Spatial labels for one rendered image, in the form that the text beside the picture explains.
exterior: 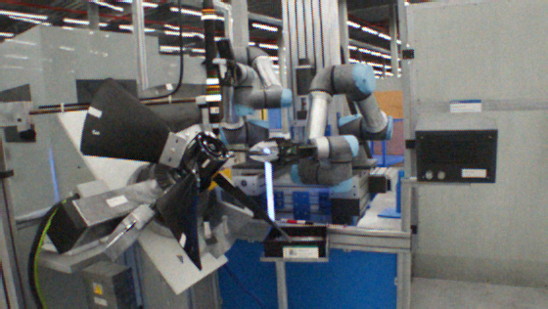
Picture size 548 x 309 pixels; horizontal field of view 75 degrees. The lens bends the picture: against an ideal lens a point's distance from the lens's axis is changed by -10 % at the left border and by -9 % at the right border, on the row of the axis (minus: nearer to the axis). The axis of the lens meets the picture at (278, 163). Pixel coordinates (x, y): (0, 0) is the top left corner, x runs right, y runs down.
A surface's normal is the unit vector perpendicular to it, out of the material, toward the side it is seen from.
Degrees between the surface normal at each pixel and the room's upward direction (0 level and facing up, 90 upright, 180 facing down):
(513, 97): 90
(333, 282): 90
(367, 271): 90
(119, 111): 77
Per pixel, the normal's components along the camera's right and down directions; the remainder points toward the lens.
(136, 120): 0.65, -0.08
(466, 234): -0.42, 0.14
